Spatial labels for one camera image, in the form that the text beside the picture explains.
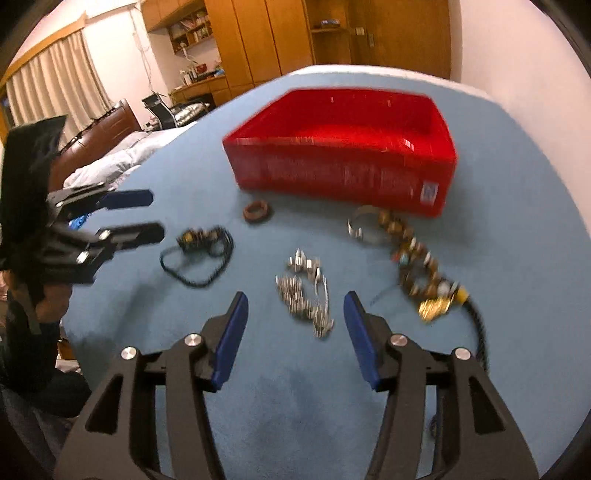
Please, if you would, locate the red tin box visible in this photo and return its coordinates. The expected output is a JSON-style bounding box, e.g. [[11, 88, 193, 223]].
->
[[222, 89, 459, 219]]

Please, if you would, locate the black braided cord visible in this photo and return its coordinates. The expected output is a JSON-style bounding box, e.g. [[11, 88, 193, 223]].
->
[[455, 286, 491, 372]]

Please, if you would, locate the beige curtain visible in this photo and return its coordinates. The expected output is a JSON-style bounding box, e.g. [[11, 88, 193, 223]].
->
[[6, 30, 115, 139]]

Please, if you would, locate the brown wooden ring bracelet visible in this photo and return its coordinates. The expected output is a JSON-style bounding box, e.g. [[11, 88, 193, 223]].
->
[[243, 200, 273, 225]]

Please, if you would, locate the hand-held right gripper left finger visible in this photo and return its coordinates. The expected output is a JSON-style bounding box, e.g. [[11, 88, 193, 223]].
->
[[53, 291, 250, 480]]

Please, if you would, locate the black office chair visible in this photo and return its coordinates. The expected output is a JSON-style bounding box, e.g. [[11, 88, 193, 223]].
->
[[141, 92, 179, 131]]

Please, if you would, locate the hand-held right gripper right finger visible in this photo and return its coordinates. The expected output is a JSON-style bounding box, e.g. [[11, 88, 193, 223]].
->
[[343, 291, 541, 480]]

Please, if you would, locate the black bead necklace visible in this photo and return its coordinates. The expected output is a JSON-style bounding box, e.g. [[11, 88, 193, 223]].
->
[[159, 225, 235, 289]]

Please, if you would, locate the wooden bookshelf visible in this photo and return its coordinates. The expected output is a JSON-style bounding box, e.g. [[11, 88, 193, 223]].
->
[[166, 11, 223, 54]]

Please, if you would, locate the grey duvet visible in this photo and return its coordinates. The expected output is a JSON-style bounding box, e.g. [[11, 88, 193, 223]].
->
[[65, 122, 197, 190]]

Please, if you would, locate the wooden wardrobe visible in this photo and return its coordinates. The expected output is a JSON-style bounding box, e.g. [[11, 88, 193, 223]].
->
[[143, 0, 451, 95]]

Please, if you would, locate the silver chain bracelet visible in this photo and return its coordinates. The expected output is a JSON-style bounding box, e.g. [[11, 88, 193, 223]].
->
[[276, 249, 334, 340]]

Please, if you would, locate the colourful bead bracelet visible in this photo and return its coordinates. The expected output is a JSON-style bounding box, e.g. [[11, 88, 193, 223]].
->
[[379, 210, 462, 315]]

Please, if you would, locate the silver bangle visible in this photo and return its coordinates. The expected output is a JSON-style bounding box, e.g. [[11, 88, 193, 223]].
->
[[348, 205, 393, 245]]

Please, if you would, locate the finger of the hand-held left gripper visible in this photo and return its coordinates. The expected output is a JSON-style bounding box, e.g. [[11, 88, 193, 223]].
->
[[76, 222, 166, 267], [46, 182, 154, 217]]

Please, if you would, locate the amber bead bracelet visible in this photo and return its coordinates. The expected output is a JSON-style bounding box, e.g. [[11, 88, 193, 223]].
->
[[178, 228, 225, 253]]

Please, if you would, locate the wooden desk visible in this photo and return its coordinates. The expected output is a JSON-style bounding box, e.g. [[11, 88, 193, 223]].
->
[[168, 74, 232, 110]]

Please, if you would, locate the gold pendant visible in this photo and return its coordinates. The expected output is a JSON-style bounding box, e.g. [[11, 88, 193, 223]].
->
[[418, 295, 457, 325]]

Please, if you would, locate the wooden bed headboard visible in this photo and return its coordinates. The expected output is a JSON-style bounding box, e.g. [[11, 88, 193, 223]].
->
[[48, 99, 140, 190]]

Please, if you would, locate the wooden door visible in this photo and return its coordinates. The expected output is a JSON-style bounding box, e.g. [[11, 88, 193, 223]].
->
[[353, 0, 451, 80]]

